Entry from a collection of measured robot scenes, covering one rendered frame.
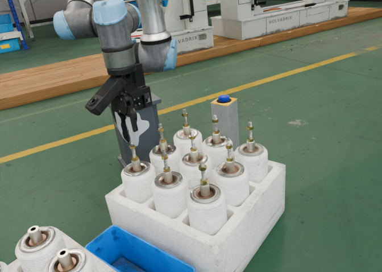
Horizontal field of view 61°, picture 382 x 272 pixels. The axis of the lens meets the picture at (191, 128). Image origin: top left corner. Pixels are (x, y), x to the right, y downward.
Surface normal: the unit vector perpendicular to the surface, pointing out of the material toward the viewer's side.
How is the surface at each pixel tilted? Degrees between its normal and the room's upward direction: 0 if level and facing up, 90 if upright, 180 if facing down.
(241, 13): 90
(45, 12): 90
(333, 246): 0
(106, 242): 88
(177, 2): 90
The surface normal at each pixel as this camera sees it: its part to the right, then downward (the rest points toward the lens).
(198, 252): -0.59, 0.40
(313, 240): -0.11, -0.89
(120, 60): 0.28, 0.40
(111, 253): 0.79, 0.15
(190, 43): 0.48, 0.33
